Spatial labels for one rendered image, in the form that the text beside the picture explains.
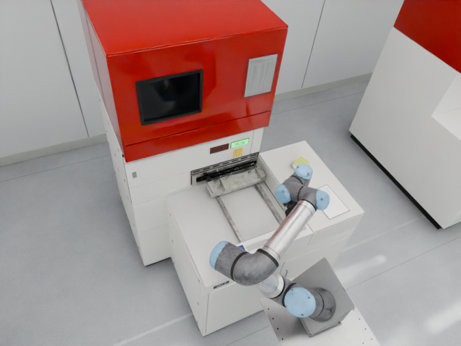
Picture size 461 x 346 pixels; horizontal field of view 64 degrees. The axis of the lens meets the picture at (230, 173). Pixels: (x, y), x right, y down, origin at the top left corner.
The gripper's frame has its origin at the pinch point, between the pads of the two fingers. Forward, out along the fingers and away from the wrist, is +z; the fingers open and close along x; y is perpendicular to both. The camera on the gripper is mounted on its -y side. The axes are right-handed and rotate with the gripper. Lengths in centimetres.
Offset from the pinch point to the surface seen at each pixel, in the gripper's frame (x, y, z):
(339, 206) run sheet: -38.6, 4.8, 13.8
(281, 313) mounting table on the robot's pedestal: 17.0, -30.6, 28.7
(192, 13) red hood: 22, 76, -71
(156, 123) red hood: 49, 54, -33
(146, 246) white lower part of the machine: 62, 59, 77
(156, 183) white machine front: 50, 59, 16
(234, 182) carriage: 6, 49, 23
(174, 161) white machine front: 39, 59, 2
